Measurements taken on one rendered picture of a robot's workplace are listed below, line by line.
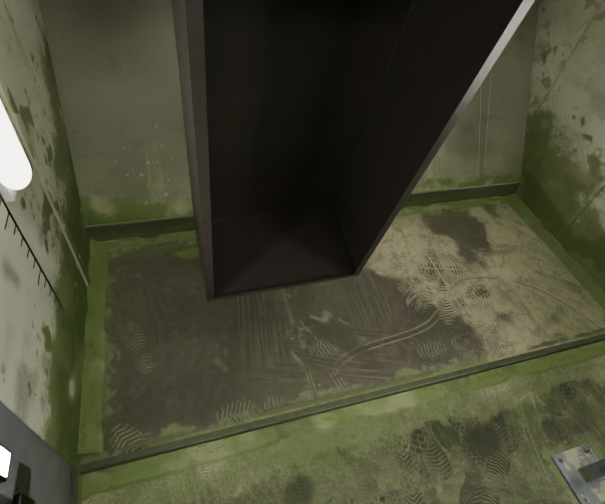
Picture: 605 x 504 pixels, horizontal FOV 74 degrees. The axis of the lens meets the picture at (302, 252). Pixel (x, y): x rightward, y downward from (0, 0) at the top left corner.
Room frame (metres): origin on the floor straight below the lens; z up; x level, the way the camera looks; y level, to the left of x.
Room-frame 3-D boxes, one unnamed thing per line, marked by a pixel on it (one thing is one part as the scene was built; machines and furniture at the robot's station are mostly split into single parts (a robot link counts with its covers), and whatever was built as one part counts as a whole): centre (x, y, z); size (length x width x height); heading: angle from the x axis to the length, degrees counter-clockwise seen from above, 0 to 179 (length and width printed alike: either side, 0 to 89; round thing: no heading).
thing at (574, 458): (0.62, -1.32, 0.01); 0.20 x 0.20 x 0.01; 24
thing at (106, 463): (0.86, -0.60, 0.02); 2.70 x 0.03 x 0.04; 114
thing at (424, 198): (1.86, -0.15, 0.11); 2.70 x 0.02 x 0.13; 114
